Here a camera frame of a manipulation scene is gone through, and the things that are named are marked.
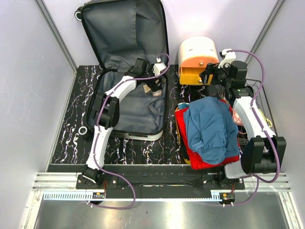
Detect yellow green mug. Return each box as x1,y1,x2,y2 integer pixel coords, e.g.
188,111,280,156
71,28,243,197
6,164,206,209
259,110,273,128

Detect red cloth garment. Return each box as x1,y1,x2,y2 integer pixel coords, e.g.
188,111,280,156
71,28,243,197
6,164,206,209
183,108,240,170

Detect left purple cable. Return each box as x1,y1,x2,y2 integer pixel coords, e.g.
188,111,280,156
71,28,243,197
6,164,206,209
91,52,171,210

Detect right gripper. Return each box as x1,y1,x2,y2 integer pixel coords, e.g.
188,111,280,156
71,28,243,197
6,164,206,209
198,61,232,88

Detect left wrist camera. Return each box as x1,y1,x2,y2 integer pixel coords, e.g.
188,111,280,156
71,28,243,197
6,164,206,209
152,57,166,76

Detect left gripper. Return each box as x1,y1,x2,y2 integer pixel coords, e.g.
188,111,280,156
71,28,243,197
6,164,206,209
142,64,163,92

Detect black wire dish rack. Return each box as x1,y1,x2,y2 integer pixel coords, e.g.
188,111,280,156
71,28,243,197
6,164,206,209
230,79,276,147

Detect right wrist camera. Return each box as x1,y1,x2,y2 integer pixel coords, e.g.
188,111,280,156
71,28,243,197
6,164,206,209
218,49,236,69

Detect teal cream cartoon towel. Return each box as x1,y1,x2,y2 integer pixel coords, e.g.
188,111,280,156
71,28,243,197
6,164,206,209
178,103,189,110

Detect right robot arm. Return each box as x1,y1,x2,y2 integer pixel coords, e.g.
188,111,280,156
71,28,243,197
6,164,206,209
200,61,286,189

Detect round cosmetic jar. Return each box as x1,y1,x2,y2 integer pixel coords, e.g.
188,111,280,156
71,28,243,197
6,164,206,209
152,89,163,97

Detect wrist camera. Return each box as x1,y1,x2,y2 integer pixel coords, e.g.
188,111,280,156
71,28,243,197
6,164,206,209
152,57,166,76
218,49,236,69

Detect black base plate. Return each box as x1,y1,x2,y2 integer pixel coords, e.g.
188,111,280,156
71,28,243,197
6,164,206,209
45,166,245,202

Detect black marble mat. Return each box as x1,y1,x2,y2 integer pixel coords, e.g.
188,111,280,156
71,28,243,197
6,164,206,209
51,65,224,166

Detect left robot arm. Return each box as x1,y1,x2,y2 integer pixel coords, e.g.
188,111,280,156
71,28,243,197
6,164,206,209
81,56,169,189

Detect beige cosmetic bottle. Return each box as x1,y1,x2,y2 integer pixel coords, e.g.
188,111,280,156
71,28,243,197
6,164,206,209
143,84,152,94

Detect white black space suitcase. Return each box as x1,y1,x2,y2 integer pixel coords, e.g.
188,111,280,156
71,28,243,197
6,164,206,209
74,0,169,141

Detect blue cloth garment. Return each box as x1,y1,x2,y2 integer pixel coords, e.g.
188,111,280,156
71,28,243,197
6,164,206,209
183,97,239,165

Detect white orange drawer cabinet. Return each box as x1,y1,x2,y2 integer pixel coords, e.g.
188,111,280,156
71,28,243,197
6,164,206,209
178,36,219,86

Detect pink patterned mug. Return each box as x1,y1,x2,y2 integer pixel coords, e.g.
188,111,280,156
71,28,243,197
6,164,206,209
232,109,244,126

